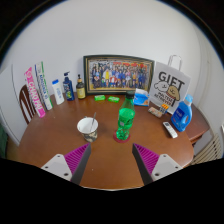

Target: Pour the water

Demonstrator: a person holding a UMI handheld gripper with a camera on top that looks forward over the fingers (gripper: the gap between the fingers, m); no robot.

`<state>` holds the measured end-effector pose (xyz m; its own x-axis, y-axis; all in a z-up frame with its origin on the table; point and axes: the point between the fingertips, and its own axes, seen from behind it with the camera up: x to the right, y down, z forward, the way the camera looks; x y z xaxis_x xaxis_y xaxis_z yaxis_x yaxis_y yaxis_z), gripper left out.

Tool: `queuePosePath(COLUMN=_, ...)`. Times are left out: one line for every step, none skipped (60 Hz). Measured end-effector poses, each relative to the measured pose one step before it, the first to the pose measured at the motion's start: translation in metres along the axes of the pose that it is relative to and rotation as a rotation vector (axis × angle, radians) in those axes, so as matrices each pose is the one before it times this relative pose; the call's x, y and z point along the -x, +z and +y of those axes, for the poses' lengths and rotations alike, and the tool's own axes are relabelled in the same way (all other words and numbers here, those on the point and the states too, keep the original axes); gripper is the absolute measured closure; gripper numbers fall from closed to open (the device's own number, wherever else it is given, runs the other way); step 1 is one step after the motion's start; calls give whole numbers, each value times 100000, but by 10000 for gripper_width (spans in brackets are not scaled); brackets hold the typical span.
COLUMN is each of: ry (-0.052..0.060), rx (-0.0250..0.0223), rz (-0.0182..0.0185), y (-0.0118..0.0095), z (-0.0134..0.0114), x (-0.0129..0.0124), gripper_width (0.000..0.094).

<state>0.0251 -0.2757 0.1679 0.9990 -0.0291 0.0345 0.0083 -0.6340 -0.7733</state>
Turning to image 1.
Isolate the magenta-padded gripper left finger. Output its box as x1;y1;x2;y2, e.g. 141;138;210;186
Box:
40;143;92;185

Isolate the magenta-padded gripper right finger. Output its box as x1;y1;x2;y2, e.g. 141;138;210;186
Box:
132;143;184;185

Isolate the green plastic drink bottle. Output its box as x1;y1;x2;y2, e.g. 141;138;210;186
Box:
115;90;136;141

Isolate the black gold floral paper cup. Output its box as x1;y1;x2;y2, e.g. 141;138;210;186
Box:
76;116;99;143

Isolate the white remote control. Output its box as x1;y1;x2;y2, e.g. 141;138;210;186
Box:
162;121;179;139

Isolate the thin stirrer in cup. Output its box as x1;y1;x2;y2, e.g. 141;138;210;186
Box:
89;111;98;133

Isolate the small floral patterned box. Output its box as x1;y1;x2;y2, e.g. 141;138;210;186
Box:
147;106;164;118

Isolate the colourful puzzle cube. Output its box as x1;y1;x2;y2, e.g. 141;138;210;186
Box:
159;103;170;116

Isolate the blue detergent bottle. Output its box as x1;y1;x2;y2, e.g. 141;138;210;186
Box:
170;94;194;133

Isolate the white radiator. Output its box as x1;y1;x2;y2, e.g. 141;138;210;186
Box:
191;133;224;165

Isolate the blue tissue pack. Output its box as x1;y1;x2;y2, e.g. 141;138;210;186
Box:
133;88;150;107

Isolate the white tube with blue cap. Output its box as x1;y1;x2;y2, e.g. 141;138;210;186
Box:
51;79;65;106

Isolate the amber pump bottle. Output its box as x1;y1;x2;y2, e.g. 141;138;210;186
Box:
75;74;87;100

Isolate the dark blue pump bottle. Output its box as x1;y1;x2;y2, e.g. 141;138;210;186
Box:
62;71;76;102

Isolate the long pink white box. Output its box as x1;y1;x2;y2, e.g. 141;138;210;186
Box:
23;66;47;119

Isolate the white paper gift bag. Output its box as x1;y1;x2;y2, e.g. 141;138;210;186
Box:
148;54;192;115

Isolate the long green white box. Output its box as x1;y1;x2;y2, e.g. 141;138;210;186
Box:
34;61;54;111

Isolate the framed group photo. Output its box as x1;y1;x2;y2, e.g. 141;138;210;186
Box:
83;54;155;96

